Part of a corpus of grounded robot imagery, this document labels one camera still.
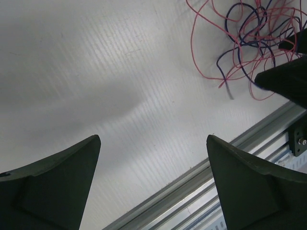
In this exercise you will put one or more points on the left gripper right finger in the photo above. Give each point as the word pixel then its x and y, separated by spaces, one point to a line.
pixel 256 194

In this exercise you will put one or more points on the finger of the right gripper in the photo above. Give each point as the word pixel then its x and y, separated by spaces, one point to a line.
pixel 296 43
pixel 288 80

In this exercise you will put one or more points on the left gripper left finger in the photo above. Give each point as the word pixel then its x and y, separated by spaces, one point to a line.
pixel 50 194

